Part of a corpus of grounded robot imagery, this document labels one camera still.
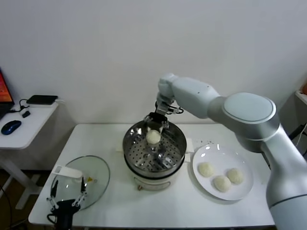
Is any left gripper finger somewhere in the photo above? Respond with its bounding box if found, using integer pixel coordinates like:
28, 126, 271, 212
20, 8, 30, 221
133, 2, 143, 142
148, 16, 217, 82
71, 177, 88, 207
47, 180, 59, 208

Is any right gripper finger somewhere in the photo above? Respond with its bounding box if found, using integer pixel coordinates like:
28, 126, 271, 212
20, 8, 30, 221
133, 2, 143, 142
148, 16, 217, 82
143, 115, 153, 134
159, 120, 170, 138

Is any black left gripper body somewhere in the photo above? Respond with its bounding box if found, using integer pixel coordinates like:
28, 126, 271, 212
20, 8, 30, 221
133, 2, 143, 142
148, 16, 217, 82
54, 199, 81, 213

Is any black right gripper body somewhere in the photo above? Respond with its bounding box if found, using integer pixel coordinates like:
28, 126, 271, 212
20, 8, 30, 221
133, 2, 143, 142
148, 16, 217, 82
148, 111, 169, 124

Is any white steamed baozi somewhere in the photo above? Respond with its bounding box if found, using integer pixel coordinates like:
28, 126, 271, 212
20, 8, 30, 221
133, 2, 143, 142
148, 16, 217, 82
146, 130, 161, 145
198, 162, 215, 178
226, 168, 244, 184
213, 175, 232, 193

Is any steel perforated steamer basket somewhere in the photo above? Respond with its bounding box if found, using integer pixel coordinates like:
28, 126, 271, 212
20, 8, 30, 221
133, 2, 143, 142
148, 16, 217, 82
122, 119, 187, 173

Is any white round plate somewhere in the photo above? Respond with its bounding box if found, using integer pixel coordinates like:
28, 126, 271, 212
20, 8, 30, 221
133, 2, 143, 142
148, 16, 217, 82
191, 143, 254, 201

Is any cream electric cooker pot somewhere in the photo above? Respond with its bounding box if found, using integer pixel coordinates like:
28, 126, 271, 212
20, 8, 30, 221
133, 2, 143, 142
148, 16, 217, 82
116, 138, 194, 192

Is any white side desk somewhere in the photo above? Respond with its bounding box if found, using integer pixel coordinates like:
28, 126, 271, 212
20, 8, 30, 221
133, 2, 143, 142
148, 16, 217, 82
0, 102, 59, 210

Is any blue computer mouse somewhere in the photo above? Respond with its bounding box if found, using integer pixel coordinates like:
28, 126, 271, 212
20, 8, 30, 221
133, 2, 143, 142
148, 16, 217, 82
0, 120, 22, 136

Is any black external drive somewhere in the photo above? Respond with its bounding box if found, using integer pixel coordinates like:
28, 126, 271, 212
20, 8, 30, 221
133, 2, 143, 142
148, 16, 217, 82
25, 95, 59, 106

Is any laptop with red screen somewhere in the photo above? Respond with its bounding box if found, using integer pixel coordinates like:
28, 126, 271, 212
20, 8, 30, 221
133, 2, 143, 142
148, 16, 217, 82
0, 68, 15, 120

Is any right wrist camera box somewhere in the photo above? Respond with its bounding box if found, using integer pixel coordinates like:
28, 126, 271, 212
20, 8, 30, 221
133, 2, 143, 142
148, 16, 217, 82
165, 103, 184, 115

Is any glass lid with white handle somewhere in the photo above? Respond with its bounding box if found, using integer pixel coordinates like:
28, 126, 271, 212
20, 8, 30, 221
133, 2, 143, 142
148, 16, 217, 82
50, 155, 111, 211

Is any black floor cable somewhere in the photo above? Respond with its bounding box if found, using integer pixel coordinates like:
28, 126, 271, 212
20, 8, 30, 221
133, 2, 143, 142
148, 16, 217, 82
0, 185, 13, 228

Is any black thin desk cable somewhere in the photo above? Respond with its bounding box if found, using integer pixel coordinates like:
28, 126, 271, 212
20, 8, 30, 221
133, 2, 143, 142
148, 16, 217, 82
9, 99, 32, 115

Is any white hanging cable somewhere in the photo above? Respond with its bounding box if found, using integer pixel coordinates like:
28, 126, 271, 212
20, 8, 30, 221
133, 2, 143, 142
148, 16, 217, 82
296, 126, 307, 147

